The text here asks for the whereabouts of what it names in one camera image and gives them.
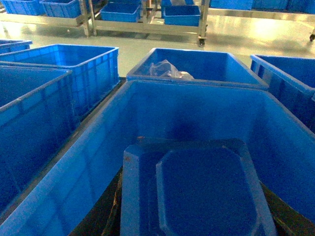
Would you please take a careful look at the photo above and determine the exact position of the large blue target bin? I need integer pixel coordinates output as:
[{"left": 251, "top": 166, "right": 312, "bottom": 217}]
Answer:
[{"left": 0, "top": 80, "right": 315, "bottom": 236}]

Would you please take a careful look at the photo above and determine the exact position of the blue plastic block part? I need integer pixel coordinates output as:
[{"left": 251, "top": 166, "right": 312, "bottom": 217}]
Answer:
[{"left": 120, "top": 139, "right": 277, "bottom": 236}]

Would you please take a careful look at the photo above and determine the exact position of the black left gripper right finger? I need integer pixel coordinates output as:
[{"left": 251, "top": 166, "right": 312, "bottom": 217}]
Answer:
[{"left": 260, "top": 182, "right": 315, "bottom": 236}]

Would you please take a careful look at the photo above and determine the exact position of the steel wheeled cart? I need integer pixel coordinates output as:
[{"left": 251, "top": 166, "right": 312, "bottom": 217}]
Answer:
[{"left": 79, "top": 0, "right": 210, "bottom": 47}]

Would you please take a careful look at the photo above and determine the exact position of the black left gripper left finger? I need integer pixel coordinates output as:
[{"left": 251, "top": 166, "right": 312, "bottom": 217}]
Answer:
[{"left": 70, "top": 169, "right": 123, "bottom": 236}]

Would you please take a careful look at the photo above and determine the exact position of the blue bin left near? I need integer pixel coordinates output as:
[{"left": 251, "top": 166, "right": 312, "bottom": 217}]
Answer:
[{"left": 0, "top": 66, "right": 76, "bottom": 214}]

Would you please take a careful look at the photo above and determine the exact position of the clear plastic bag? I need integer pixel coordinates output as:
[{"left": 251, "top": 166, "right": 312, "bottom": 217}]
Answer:
[{"left": 149, "top": 59, "right": 194, "bottom": 81}]

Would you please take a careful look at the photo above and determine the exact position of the blue bin with plastic bag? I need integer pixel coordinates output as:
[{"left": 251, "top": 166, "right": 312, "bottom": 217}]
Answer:
[{"left": 126, "top": 48, "right": 268, "bottom": 90}]

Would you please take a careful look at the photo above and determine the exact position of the blue bin right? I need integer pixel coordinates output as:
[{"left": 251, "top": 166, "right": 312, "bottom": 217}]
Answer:
[{"left": 251, "top": 55, "right": 315, "bottom": 132}]

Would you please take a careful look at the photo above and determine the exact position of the blue bin left rear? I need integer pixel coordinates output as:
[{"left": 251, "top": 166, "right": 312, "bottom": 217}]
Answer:
[{"left": 0, "top": 44, "right": 120, "bottom": 119}]

